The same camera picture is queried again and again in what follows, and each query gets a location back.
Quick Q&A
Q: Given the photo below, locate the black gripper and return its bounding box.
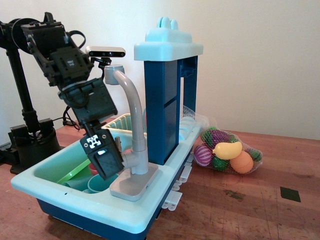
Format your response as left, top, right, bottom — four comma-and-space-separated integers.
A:
58, 78, 124, 180

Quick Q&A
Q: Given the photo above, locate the grey faucet lever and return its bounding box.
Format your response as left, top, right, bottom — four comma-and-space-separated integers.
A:
114, 136, 123, 155

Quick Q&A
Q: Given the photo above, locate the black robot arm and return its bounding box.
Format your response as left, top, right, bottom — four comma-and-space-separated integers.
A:
0, 12, 125, 179

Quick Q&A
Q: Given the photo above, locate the pink plastic cup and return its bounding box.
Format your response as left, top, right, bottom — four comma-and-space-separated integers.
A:
88, 163, 98, 176

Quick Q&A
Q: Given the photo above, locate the light green dish rack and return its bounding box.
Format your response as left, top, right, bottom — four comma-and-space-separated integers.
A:
102, 113, 133, 133

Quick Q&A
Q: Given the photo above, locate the green plastic cutting board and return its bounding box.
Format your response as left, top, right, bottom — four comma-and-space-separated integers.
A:
57, 159, 91, 184

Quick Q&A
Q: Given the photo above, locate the teal plastic cup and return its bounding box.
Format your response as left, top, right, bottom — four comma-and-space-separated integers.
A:
87, 174, 119, 194

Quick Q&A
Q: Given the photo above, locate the grey toy faucet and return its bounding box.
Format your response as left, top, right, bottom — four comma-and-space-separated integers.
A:
104, 65, 159, 202

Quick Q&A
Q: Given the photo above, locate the toy kitchen sink unit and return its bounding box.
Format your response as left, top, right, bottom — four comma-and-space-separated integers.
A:
11, 17, 203, 240

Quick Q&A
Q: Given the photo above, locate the purple toy onion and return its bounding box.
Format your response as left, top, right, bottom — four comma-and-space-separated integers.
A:
194, 144, 213, 167

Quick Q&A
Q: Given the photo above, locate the mesh bag of toy food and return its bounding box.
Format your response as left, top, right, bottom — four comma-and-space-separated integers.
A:
179, 106, 263, 175

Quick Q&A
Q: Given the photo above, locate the yellow toy mango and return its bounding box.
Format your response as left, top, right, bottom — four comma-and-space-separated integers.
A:
212, 141, 243, 160

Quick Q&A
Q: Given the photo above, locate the orange toy fruit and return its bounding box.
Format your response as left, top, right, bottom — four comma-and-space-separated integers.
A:
230, 151, 254, 174

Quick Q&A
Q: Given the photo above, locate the black tape patch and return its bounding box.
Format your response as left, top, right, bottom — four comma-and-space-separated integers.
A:
280, 186, 301, 203

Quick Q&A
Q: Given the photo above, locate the black camera cable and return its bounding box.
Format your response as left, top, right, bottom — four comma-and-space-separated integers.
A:
62, 57, 106, 131

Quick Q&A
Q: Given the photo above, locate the silver depth camera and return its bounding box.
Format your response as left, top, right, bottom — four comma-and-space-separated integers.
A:
85, 46, 126, 58

